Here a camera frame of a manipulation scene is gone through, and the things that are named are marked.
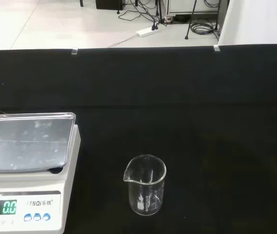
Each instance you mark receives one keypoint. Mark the black bench cloth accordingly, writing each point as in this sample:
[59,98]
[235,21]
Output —
[177,97]

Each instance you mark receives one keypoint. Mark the white power strip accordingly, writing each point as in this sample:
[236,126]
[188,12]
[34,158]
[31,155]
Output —
[145,32]

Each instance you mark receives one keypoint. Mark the clear cloth clip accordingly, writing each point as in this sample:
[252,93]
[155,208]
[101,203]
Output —
[74,51]
[216,48]

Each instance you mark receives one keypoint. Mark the white electronic balance steel pan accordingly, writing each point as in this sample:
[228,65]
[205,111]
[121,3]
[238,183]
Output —
[62,175]

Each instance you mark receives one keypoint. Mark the small red and white item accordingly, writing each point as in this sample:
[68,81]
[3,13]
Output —
[169,19]

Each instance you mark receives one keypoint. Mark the black tripod leg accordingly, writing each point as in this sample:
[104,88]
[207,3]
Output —
[190,22]

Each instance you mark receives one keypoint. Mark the black box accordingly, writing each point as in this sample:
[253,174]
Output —
[109,3]

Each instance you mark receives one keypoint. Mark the white cabinet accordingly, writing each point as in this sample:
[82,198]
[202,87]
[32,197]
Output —
[191,6]

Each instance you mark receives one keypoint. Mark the white partition panel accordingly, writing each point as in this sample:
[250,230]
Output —
[257,22]

